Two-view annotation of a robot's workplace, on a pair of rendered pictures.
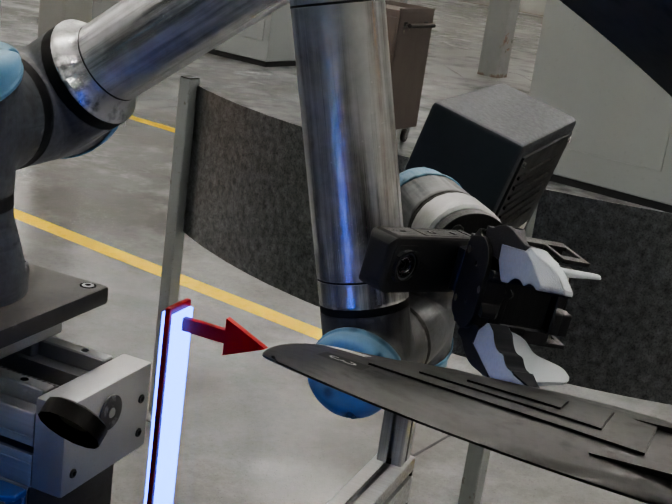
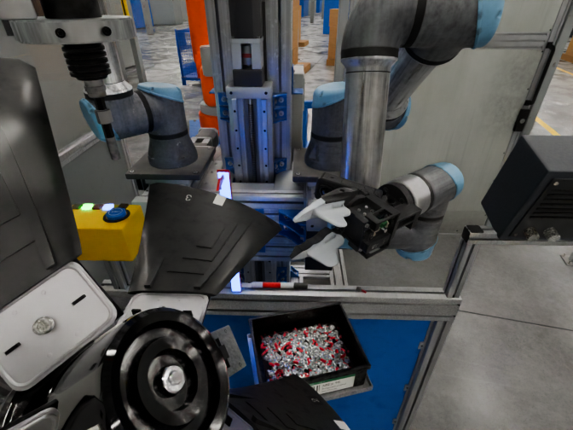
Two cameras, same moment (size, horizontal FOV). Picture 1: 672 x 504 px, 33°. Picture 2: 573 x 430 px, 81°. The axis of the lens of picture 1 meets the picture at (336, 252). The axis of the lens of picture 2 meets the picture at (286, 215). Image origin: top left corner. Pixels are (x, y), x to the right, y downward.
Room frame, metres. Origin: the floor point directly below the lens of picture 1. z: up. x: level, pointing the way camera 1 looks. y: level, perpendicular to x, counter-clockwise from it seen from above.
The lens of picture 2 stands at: (0.56, -0.51, 1.47)
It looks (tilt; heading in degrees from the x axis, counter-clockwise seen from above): 33 degrees down; 70
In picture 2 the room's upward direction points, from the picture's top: straight up
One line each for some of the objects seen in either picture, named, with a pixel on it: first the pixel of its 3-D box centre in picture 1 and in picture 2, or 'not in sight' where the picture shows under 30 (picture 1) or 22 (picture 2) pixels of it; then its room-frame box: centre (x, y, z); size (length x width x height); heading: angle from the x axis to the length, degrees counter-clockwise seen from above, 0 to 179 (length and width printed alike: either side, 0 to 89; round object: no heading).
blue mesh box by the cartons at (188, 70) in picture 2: not in sight; (212, 54); (1.71, 7.06, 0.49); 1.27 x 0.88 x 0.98; 56
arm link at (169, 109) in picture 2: not in sight; (161, 107); (0.56, 0.55, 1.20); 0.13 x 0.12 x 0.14; 23
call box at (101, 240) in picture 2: not in sight; (103, 234); (0.38, 0.21, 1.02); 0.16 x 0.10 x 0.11; 158
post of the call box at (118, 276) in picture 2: not in sight; (115, 266); (0.38, 0.21, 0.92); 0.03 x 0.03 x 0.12; 68
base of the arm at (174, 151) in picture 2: not in sight; (170, 144); (0.57, 0.55, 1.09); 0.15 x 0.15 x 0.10
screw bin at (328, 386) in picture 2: not in sight; (304, 351); (0.75, -0.11, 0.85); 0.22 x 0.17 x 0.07; 173
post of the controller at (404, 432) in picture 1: (406, 378); (461, 263); (1.15, -0.10, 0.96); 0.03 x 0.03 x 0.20; 68
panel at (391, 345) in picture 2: not in sight; (279, 381); (0.75, 0.07, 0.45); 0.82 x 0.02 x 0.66; 158
